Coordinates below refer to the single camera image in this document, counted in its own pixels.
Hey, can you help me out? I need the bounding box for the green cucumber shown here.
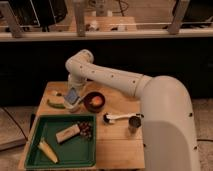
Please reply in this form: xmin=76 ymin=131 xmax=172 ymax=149
xmin=46 ymin=99 xmax=65 ymax=109

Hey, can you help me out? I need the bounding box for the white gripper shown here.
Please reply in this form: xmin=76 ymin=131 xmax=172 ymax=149
xmin=68 ymin=74 xmax=86 ymax=96

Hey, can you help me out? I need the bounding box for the blue sponge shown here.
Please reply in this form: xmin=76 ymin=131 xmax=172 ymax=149
xmin=64 ymin=88 xmax=79 ymax=104

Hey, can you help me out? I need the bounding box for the yellow corn cob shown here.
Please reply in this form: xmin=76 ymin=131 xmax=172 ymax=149
xmin=38 ymin=139 xmax=59 ymax=163

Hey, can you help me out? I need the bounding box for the wooden board table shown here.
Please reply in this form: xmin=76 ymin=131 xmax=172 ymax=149
xmin=18 ymin=82 xmax=145 ymax=171

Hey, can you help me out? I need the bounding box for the orange fruit in bowl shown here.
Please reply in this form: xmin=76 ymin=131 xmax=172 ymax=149
xmin=91 ymin=97 xmax=102 ymax=106

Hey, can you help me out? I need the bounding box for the white small object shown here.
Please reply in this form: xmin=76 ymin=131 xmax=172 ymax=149
xmin=50 ymin=90 xmax=64 ymax=97

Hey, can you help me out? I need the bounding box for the dark grape bunch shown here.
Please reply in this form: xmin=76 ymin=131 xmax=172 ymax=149
xmin=78 ymin=122 xmax=93 ymax=139

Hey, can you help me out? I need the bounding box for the beige rectangular block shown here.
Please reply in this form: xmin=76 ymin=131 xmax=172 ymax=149
xmin=56 ymin=124 xmax=80 ymax=143

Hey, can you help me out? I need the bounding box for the green plastic tray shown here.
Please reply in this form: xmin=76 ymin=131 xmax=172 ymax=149
xmin=24 ymin=114 xmax=96 ymax=170

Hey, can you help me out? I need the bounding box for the metal cup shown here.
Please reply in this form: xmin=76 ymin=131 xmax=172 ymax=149
xmin=128 ymin=116 xmax=141 ymax=134

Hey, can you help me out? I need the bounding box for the dark brown bowl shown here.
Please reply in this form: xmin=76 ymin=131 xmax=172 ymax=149
xmin=83 ymin=92 xmax=105 ymax=113

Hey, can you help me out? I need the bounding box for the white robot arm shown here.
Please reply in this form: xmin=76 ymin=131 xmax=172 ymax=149
xmin=65 ymin=49 xmax=201 ymax=171

